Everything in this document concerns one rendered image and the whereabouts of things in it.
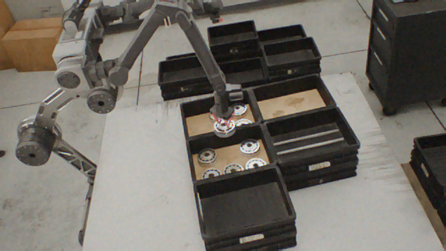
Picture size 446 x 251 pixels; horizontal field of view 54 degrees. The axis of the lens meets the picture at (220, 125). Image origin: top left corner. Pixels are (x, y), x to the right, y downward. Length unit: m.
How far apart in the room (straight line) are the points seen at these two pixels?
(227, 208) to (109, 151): 0.92
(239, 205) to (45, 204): 1.90
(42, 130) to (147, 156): 0.58
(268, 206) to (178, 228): 0.46
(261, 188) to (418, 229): 0.70
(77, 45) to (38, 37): 2.87
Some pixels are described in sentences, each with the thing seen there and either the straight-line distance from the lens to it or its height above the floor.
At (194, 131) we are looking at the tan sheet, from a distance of 2.40.
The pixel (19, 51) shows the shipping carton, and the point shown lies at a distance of 5.04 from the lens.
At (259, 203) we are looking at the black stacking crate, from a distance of 2.02.
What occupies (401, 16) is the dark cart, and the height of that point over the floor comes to 0.90.
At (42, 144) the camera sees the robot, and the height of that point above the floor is 0.93.
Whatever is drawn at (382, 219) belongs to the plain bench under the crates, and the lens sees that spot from 2.15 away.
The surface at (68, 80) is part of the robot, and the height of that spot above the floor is 1.45.
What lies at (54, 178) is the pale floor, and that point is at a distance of 3.72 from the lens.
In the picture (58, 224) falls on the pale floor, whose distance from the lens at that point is 3.39.
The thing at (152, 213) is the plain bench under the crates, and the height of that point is 0.70.
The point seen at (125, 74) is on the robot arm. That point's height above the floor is 1.44.
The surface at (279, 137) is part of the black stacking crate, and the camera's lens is 2.30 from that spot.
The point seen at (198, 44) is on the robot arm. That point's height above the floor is 1.51.
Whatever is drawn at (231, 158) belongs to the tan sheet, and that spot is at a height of 0.83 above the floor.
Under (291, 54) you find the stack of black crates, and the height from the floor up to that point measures 0.49.
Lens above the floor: 2.43
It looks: 42 degrees down
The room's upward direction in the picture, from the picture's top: 11 degrees counter-clockwise
